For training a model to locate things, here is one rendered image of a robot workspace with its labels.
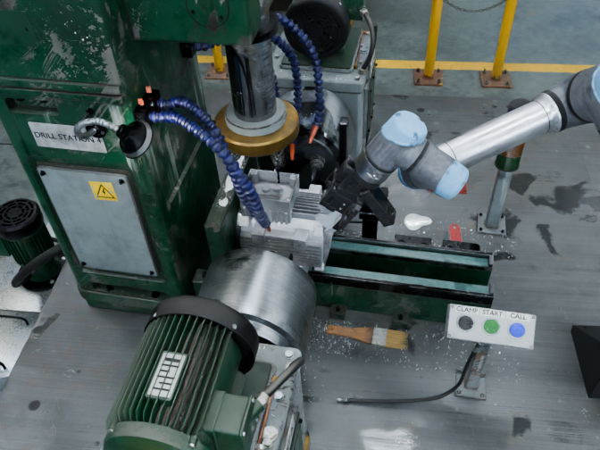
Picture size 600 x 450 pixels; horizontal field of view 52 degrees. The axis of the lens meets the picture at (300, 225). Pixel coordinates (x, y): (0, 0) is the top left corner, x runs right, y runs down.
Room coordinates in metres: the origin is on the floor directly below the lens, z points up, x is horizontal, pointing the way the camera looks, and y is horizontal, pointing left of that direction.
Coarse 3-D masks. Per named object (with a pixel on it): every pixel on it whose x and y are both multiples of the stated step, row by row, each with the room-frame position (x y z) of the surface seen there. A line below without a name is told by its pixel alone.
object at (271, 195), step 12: (252, 180) 1.12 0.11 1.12; (264, 180) 1.12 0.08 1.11; (276, 180) 1.12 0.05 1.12; (288, 180) 1.11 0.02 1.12; (264, 192) 1.07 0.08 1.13; (276, 192) 1.07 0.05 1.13; (288, 192) 1.08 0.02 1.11; (240, 204) 1.04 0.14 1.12; (264, 204) 1.03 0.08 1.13; (276, 204) 1.02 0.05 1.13; (288, 204) 1.01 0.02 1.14; (276, 216) 1.02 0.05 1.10; (288, 216) 1.01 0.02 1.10
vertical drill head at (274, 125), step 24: (264, 0) 1.06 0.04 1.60; (264, 24) 1.05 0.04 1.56; (240, 48) 1.03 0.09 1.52; (264, 48) 1.05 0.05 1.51; (240, 72) 1.03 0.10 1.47; (264, 72) 1.04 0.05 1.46; (240, 96) 1.04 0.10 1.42; (264, 96) 1.04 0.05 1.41; (216, 120) 1.08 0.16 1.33; (240, 120) 1.04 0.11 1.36; (264, 120) 1.04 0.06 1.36; (288, 120) 1.06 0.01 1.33; (240, 144) 0.99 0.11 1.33; (264, 144) 0.99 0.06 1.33; (288, 144) 1.01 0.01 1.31
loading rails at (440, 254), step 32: (352, 256) 1.06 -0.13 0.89; (384, 256) 1.04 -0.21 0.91; (416, 256) 1.02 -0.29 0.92; (448, 256) 1.02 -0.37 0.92; (480, 256) 1.01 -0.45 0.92; (320, 288) 0.97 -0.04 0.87; (352, 288) 0.95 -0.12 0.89; (384, 288) 0.93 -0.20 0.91; (416, 288) 0.92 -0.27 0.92; (448, 288) 0.91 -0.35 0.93; (480, 288) 0.91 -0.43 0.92
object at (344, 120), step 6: (342, 120) 1.17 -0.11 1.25; (348, 120) 1.17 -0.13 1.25; (342, 126) 1.15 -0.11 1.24; (348, 126) 1.17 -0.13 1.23; (342, 132) 1.15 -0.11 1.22; (348, 132) 1.18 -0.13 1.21; (342, 138) 1.15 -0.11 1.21; (342, 144) 1.15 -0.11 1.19; (342, 150) 1.15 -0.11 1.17; (342, 156) 1.15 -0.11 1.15; (342, 162) 1.15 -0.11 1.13
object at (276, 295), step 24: (216, 264) 0.85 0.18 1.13; (240, 264) 0.82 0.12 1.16; (264, 264) 0.82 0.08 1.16; (288, 264) 0.83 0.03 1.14; (216, 288) 0.77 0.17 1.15; (240, 288) 0.76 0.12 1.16; (264, 288) 0.76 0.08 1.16; (288, 288) 0.77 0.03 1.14; (312, 288) 0.81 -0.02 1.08; (240, 312) 0.70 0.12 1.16; (264, 312) 0.70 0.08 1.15; (288, 312) 0.72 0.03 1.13; (312, 312) 0.77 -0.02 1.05; (264, 336) 0.66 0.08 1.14; (288, 336) 0.68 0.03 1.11
